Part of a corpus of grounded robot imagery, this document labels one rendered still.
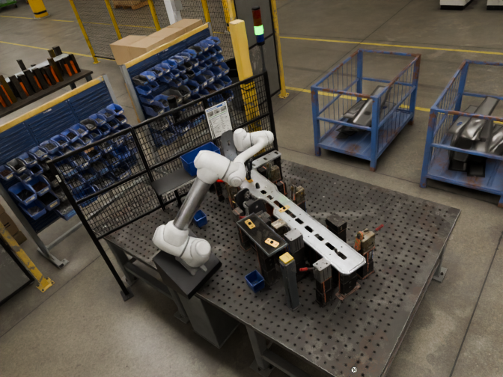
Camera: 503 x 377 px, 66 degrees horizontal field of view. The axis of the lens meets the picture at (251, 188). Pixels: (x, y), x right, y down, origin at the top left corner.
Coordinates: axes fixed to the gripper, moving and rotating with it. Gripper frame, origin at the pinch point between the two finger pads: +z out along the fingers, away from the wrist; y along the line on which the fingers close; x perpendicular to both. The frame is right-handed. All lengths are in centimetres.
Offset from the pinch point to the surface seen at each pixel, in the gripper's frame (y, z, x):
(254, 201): -21, -14, -45
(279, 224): -16, -3, -65
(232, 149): 3.6, -10.5, 26.4
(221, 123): 12, -21, 54
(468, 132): 225, 46, -44
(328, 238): 4, 5, -89
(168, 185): -53, 2, 39
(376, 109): 174, 24, 28
